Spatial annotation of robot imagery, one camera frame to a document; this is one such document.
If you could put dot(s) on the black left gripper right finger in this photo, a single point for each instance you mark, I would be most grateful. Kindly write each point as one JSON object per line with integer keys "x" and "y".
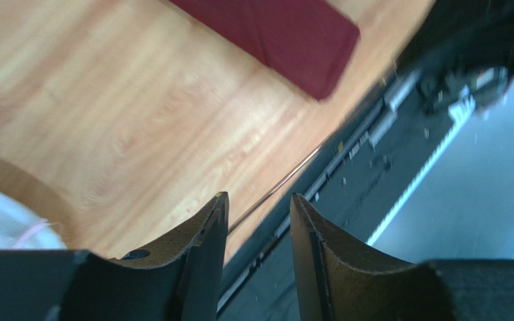
{"x": 339, "y": 277}

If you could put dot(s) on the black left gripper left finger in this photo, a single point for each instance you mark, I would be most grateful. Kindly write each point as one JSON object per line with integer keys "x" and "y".
{"x": 174, "y": 277}

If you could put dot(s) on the dark red cloth napkin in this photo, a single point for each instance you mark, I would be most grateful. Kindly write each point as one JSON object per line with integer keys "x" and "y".
{"x": 308, "y": 42}

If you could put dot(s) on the aluminium frame rail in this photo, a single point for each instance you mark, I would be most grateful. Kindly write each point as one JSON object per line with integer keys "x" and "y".
{"x": 413, "y": 220}

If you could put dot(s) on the white mesh laundry bag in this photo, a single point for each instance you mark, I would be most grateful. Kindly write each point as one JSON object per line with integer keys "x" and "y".
{"x": 22, "y": 229}

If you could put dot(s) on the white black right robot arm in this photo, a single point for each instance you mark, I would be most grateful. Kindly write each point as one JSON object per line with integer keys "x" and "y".
{"x": 456, "y": 41}

